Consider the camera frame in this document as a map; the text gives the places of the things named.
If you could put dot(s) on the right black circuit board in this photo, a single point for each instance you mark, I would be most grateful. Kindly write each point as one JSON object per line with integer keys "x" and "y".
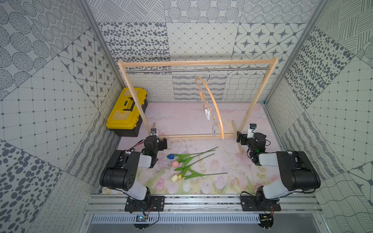
{"x": 266, "y": 221}

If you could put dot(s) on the white artificial tulip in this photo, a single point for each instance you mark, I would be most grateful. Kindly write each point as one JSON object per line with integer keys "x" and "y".
{"x": 183, "y": 171}

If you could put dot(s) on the left green circuit board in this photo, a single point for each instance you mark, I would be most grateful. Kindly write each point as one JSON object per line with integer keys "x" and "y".
{"x": 141, "y": 222}

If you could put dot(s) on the floral pink table mat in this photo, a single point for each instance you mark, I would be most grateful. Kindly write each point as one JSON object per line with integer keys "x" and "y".
{"x": 182, "y": 123}

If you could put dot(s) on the aluminium mounting rail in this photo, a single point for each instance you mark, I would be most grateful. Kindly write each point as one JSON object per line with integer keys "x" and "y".
{"x": 198, "y": 204}

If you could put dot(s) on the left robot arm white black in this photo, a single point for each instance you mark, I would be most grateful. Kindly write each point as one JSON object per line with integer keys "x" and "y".
{"x": 120, "y": 172}

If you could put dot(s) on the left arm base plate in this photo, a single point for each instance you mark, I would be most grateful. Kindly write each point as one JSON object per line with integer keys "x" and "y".
{"x": 149, "y": 204}

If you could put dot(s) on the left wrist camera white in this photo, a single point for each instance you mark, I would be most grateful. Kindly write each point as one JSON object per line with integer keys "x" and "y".
{"x": 154, "y": 132}

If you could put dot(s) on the wooden clothes rack frame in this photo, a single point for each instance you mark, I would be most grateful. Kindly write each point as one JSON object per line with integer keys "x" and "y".
{"x": 260, "y": 63}

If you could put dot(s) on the pink artificial tulip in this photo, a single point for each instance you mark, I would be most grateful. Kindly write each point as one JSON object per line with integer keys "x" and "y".
{"x": 183, "y": 163}

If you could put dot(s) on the wooden curved clothes hanger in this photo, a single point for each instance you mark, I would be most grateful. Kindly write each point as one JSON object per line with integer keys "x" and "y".
{"x": 201, "y": 82}

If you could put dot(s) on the white vented cable duct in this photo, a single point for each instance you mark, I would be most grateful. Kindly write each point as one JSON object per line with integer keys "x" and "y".
{"x": 178, "y": 218}

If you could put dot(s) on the metal rack rod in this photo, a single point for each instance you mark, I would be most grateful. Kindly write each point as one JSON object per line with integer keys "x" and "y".
{"x": 195, "y": 70}

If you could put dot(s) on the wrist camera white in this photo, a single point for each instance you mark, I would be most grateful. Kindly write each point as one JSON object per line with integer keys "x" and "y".
{"x": 154, "y": 132}
{"x": 251, "y": 131}

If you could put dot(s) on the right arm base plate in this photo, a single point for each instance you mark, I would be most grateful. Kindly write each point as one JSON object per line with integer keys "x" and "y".
{"x": 251, "y": 203}

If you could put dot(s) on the white clothespin upper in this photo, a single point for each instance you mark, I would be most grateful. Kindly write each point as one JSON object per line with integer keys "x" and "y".
{"x": 208, "y": 113}

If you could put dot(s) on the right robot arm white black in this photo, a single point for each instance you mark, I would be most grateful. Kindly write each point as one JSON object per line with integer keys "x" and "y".
{"x": 297, "y": 174}

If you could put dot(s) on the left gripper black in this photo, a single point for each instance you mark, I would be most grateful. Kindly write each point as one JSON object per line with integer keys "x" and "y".
{"x": 162, "y": 143}

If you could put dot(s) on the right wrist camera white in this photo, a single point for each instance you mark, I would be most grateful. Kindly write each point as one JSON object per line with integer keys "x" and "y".
{"x": 251, "y": 131}

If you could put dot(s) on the yellow black toolbox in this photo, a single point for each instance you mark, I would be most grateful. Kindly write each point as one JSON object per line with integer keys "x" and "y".
{"x": 125, "y": 119}

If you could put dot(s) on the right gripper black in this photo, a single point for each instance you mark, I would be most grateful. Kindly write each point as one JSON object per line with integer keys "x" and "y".
{"x": 244, "y": 138}

